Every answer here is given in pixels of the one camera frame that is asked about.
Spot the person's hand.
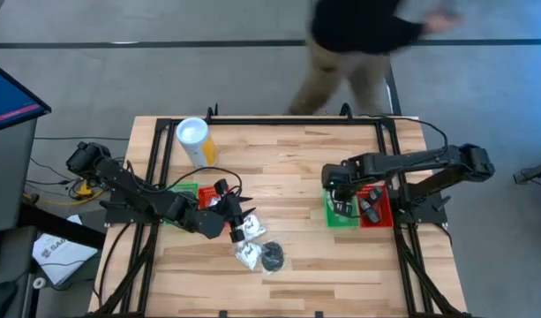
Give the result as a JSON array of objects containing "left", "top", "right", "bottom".
[{"left": 423, "top": 9, "right": 466, "bottom": 35}]

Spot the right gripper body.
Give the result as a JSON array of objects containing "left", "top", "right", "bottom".
[{"left": 321, "top": 163, "right": 356, "bottom": 193}]

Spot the green plastic basket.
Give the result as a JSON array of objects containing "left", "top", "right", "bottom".
[
  {"left": 323, "top": 185, "right": 361, "bottom": 230},
  {"left": 163, "top": 182, "right": 200, "bottom": 227}
]

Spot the black hair tie bag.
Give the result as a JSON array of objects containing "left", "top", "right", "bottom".
[{"left": 259, "top": 241, "right": 287, "bottom": 273}]

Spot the red plastic basket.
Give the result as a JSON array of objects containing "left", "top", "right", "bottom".
[
  {"left": 197, "top": 185, "right": 230, "bottom": 227},
  {"left": 355, "top": 184, "right": 394, "bottom": 229}
]

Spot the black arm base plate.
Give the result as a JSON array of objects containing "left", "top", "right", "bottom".
[
  {"left": 392, "top": 188, "right": 452, "bottom": 225},
  {"left": 102, "top": 188, "right": 166, "bottom": 225}
]

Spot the white printed paper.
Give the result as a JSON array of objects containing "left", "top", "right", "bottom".
[{"left": 31, "top": 215, "right": 99, "bottom": 286}]

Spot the white and yellow canister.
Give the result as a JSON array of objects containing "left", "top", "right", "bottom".
[{"left": 176, "top": 117, "right": 219, "bottom": 171}]

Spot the person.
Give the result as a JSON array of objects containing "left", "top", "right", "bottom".
[{"left": 286, "top": 0, "right": 468, "bottom": 117}]

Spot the grey stand leg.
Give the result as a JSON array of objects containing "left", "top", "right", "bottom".
[{"left": 512, "top": 157, "right": 541, "bottom": 192}]

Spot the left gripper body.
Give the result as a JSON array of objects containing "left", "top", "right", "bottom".
[{"left": 210, "top": 193, "right": 232, "bottom": 231}]

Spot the black aluminium rig frame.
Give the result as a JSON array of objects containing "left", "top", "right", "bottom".
[{"left": 86, "top": 102, "right": 470, "bottom": 318}]

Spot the black floor cable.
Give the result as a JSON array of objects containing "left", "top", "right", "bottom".
[{"left": 33, "top": 135, "right": 131, "bottom": 142}]

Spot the monitor with blue screen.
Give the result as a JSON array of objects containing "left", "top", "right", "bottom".
[{"left": 0, "top": 58, "right": 53, "bottom": 134}]

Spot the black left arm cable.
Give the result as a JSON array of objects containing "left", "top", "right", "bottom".
[{"left": 162, "top": 165, "right": 245, "bottom": 196}]

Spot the yellow cable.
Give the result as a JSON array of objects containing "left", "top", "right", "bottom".
[{"left": 22, "top": 178, "right": 108, "bottom": 208}]

